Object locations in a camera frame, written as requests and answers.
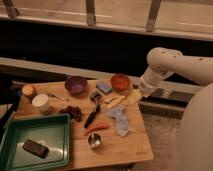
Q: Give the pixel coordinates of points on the black handled utensil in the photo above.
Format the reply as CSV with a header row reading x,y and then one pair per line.
x,y
92,116

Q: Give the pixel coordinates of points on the orange carrot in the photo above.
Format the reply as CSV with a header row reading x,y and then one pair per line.
x,y
97,127

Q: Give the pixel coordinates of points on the orange bowl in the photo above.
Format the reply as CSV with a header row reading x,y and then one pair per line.
x,y
120,82

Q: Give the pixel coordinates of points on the blue sponge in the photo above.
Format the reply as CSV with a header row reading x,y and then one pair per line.
x,y
103,87

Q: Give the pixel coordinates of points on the wooden table board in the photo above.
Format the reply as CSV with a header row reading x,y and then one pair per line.
x,y
114,150

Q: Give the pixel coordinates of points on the purple bowl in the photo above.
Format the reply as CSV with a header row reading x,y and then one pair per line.
x,y
76,85

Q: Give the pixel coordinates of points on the dark brown block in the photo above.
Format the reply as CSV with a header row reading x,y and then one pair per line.
x,y
35,148

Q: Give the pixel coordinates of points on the yellow apple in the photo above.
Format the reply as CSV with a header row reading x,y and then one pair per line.
x,y
29,90

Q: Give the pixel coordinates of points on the white cup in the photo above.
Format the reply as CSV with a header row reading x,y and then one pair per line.
x,y
41,102

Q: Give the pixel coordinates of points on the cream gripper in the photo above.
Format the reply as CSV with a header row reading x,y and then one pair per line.
x,y
135,96

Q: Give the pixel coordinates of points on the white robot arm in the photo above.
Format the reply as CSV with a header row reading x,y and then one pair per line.
x,y
195,142

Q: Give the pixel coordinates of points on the banana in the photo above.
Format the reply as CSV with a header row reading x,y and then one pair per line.
x,y
114,101

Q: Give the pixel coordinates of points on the small metal cup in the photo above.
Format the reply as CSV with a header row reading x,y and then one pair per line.
x,y
94,141

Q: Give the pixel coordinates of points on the green plastic tray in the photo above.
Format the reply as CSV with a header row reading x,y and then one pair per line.
x,y
52,132

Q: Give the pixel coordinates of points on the bunch of dark grapes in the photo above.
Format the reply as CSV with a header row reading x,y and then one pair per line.
x,y
74,112

